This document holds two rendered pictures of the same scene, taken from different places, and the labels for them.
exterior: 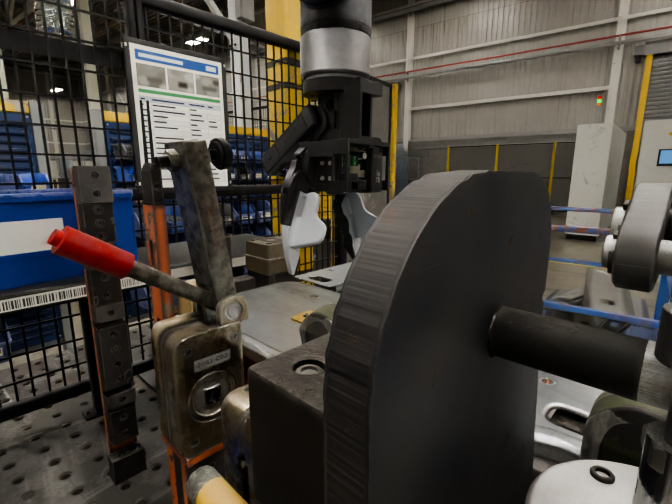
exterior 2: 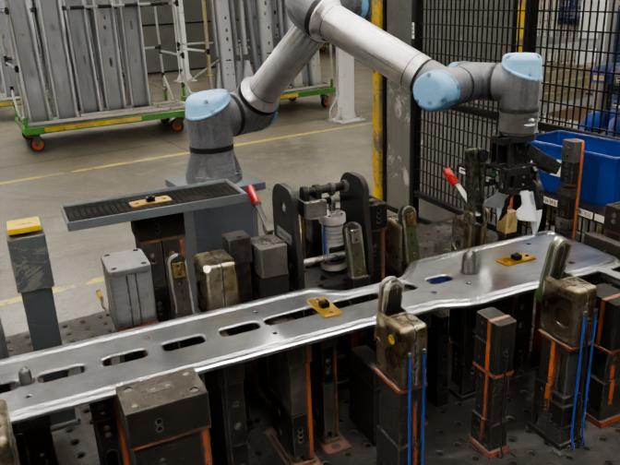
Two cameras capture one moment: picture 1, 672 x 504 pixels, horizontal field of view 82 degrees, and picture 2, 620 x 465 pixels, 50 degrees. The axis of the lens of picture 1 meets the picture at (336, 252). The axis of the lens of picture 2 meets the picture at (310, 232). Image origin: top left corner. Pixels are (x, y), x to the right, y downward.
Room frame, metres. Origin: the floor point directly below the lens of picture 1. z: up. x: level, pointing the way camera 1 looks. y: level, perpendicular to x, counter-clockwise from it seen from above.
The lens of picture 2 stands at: (0.54, -1.38, 1.57)
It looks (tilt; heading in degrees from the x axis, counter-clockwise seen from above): 20 degrees down; 112
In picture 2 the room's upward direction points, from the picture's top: 2 degrees counter-clockwise
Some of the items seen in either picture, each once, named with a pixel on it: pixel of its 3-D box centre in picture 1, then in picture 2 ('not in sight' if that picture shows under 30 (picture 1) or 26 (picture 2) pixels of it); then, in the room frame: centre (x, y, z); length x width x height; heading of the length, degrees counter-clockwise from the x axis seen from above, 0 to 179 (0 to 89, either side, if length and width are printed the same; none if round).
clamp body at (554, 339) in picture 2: not in sight; (561, 362); (0.57, -0.17, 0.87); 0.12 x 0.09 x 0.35; 136
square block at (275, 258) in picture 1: (274, 325); not in sight; (0.74, 0.13, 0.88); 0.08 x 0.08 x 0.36; 46
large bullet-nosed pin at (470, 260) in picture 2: not in sight; (469, 264); (0.37, -0.07, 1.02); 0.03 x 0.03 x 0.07
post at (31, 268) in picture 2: not in sight; (44, 330); (-0.44, -0.44, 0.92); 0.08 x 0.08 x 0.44; 46
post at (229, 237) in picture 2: not in sight; (243, 319); (-0.08, -0.24, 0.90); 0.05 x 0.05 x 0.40; 46
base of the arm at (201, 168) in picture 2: not in sight; (212, 161); (-0.33, 0.12, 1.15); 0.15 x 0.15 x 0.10
